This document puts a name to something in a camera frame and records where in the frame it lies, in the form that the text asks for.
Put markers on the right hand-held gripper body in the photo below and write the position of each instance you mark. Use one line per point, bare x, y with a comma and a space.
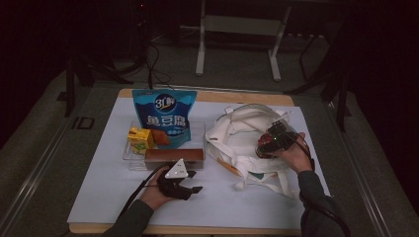
281, 140

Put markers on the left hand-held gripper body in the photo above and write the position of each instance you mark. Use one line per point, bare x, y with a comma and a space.
173, 186

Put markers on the red-lidded jar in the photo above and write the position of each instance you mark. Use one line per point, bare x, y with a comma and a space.
263, 141

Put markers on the brown drink carton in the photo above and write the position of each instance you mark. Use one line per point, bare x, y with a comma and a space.
174, 154

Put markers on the white printed tote bag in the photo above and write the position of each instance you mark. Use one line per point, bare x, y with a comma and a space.
237, 141

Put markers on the clear plastic box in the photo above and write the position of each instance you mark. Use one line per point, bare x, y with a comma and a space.
131, 159

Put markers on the yellow drink carton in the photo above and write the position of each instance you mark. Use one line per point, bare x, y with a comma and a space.
140, 140

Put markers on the blue snack bag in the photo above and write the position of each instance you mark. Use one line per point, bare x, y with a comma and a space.
164, 112

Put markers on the person's left hand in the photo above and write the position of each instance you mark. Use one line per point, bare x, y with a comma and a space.
152, 196

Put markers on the person's right hand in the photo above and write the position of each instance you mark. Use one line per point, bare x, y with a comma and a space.
299, 158

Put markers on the white table mat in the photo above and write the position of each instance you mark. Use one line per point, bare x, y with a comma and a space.
230, 207

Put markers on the black angled stand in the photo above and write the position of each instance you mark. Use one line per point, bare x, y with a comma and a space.
341, 89

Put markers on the black tripod stand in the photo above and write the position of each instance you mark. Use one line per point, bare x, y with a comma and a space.
142, 39

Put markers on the low black stand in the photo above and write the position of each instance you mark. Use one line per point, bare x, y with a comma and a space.
69, 85

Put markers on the metal floor rail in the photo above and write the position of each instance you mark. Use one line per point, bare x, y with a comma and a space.
36, 173
365, 179

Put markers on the white metal desk frame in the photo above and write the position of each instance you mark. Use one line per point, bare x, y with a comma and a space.
242, 25

